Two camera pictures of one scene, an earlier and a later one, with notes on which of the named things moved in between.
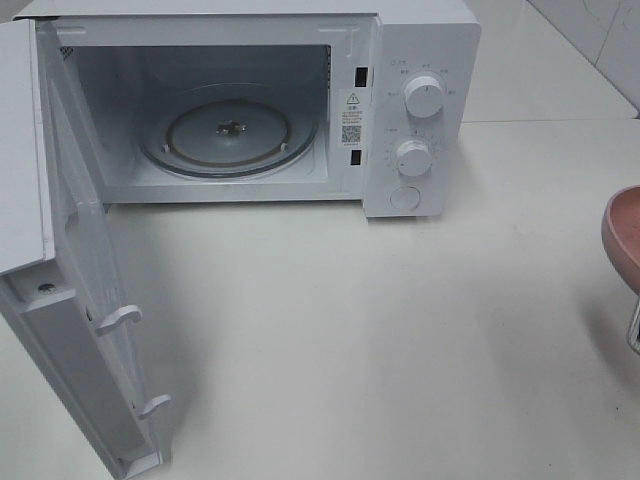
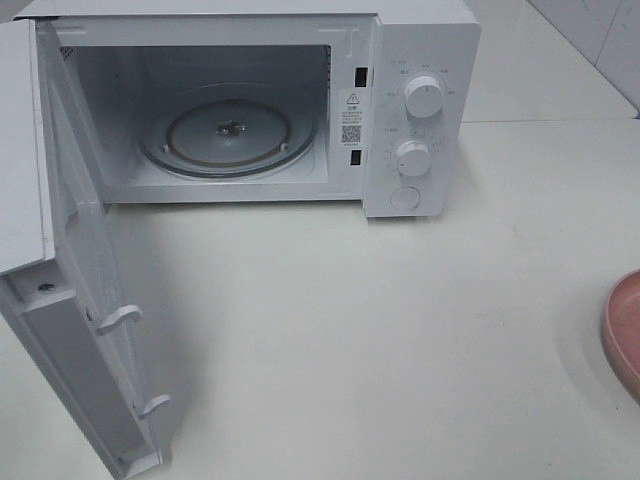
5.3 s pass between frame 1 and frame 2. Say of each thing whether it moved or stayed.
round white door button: stayed
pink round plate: moved
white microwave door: stayed
